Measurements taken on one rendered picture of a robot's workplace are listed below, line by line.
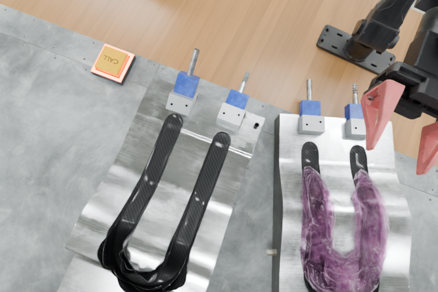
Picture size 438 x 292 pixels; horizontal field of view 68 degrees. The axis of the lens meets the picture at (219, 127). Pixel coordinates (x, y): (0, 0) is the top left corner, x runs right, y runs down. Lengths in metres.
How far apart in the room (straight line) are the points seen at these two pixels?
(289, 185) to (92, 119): 0.48
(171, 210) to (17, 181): 0.37
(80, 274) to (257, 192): 0.40
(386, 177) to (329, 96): 0.23
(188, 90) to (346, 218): 0.41
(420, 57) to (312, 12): 0.56
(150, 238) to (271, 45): 0.55
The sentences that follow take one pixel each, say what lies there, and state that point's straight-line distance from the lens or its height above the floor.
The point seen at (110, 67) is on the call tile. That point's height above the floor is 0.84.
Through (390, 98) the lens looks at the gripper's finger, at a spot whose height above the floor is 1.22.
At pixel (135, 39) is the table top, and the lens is 0.89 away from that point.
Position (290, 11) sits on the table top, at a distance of 0.95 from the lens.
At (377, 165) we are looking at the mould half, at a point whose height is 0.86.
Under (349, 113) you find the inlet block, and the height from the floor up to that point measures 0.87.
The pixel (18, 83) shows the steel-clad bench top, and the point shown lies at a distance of 0.93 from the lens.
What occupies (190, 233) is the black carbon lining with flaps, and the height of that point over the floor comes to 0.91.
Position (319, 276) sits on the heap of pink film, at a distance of 0.71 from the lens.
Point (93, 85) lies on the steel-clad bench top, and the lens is 0.86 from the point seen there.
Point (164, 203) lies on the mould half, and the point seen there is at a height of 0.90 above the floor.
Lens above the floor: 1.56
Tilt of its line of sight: 75 degrees down
